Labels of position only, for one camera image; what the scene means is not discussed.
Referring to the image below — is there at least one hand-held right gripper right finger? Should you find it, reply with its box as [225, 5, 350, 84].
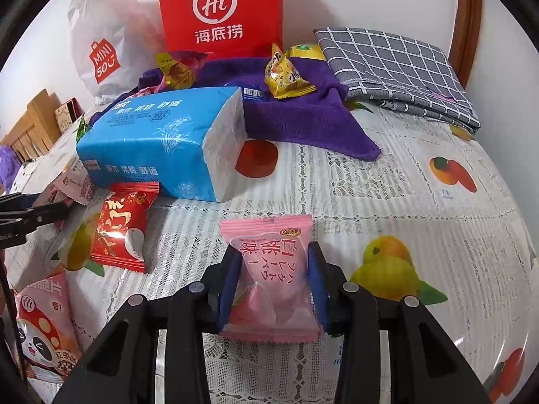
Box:
[307, 241, 491, 404]

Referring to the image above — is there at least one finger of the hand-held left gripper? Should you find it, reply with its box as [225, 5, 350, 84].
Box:
[0, 193, 43, 211]
[0, 202, 74, 236]

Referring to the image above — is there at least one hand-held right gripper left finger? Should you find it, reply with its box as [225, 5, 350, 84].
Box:
[51, 242, 243, 404]

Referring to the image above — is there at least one pale pink foil snack packet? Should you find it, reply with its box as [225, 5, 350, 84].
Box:
[46, 151, 97, 207]

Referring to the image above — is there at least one pink peach bread packet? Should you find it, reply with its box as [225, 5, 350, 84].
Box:
[219, 214, 321, 341]

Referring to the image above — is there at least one pink panda snack bag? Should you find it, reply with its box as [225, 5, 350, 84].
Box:
[14, 271, 83, 383]

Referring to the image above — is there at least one purple plush toy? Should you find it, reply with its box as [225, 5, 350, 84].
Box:
[0, 145, 22, 194]

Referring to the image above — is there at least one red snack packet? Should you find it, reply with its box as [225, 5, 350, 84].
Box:
[90, 182, 160, 273]

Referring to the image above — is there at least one wooden headboard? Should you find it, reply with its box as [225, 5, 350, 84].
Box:
[0, 89, 62, 163]

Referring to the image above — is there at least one patterned gift box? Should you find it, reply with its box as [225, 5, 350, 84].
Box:
[54, 98, 87, 135]

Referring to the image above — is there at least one fruit print tablecloth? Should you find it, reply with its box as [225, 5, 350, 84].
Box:
[0, 105, 537, 404]

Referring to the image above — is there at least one blue tissue pack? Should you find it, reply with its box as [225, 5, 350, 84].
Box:
[76, 86, 249, 203]

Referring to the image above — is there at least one purple towel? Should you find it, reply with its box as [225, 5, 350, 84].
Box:
[139, 55, 382, 161]

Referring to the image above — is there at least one white plastic bag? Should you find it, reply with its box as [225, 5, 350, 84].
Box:
[67, 0, 167, 104]

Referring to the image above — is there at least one gold foil snack packet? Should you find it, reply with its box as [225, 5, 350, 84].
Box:
[156, 50, 209, 91]

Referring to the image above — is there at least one grey checked folded cloth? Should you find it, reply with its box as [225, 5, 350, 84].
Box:
[314, 26, 481, 135]

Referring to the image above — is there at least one yellow green snack packet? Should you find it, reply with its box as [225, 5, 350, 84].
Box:
[288, 42, 327, 62]

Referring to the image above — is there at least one red paper bag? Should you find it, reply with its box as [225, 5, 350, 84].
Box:
[156, 0, 284, 60]

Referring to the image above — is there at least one brown wooden door frame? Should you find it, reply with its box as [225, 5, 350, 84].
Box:
[448, 0, 483, 89]

